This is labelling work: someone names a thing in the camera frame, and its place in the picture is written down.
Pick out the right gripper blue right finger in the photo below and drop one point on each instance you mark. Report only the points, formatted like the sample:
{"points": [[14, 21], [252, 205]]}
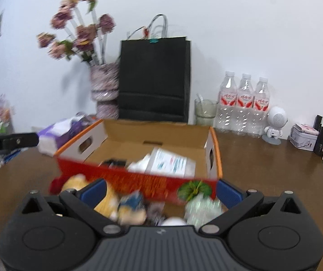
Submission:
{"points": [[239, 205]]}

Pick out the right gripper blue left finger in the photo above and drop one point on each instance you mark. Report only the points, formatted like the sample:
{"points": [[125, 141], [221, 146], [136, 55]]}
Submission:
{"points": [[81, 205]]}

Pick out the yellow white plush toy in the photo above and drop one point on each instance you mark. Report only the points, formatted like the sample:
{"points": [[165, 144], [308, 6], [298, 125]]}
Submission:
{"points": [[107, 207]]}

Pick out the iridescent glitter bag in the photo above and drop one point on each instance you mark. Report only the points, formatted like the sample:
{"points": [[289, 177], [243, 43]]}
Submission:
{"points": [[202, 210]]}

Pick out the white round ball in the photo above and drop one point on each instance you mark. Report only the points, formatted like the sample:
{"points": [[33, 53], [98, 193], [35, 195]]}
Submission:
{"points": [[173, 221]]}

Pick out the purple tissue pack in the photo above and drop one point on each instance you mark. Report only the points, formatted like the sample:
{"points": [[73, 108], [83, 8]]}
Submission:
{"points": [[52, 138]]}

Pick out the right water bottle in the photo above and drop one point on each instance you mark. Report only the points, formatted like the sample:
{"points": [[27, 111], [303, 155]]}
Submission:
{"points": [[260, 108]]}

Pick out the water bottle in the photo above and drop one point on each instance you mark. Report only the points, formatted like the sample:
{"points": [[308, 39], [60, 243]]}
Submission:
{"points": [[245, 98], [260, 108], [227, 98]]}

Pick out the red orange cardboard box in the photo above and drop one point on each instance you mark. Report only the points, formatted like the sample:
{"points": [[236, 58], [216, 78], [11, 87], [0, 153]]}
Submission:
{"points": [[106, 148]]}

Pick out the left water bottle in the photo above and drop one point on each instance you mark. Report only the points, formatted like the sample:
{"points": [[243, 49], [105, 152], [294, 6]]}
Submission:
{"points": [[227, 98]]}

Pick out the white printed plastic packet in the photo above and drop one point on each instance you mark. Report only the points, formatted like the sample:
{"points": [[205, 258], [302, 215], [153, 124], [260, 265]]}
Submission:
{"points": [[165, 163]]}

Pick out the middle water bottle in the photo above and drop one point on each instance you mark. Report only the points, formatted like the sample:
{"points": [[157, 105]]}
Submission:
{"points": [[245, 98]]}

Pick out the small printed tin box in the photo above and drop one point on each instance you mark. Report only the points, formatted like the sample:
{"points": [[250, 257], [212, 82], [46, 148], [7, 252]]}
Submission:
{"points": [[303, 137]]}

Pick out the white robot figurine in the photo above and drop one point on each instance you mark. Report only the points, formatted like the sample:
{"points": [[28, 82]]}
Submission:
{"points": [[276, 120]]}

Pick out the green glass cup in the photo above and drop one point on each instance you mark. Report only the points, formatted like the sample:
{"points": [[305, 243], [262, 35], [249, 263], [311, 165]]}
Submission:
{"points": [[204, 111]]}

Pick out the black cosmetic bottles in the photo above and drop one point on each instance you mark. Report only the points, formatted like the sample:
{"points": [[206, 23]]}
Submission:
{"points": [[318, 147]]}

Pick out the purple white ceramic vase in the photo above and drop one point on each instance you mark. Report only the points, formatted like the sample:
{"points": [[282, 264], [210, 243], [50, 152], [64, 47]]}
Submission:
{"points": [[105, 89]]}

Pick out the dried pink rose bouquet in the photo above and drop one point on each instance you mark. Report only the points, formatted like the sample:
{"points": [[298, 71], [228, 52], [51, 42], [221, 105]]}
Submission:
{"points": [[86, 33]]}

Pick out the black paper shopping bag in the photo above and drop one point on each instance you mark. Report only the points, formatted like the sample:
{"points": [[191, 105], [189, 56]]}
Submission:
{"points": [[155, 77]]}

